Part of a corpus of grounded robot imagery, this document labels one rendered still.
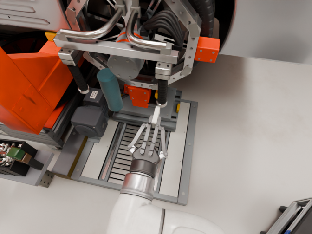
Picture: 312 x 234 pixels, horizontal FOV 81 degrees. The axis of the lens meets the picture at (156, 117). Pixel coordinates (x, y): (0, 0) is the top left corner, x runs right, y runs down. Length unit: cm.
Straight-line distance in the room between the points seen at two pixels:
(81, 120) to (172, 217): 86
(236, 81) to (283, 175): 93
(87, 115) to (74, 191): 57
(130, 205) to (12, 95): 68
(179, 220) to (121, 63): 56
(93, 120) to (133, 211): 78
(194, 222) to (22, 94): 83
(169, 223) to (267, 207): 113
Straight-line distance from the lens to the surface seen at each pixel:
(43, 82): 108
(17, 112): 98
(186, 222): 50
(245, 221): 148
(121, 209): 49
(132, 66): 73
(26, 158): 98
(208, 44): 83
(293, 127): 193
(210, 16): 84
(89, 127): 120
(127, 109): 139
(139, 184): 50
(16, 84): 96
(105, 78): 89
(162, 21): 63
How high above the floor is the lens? 136
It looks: 58 degrees down
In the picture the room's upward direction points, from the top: straight up
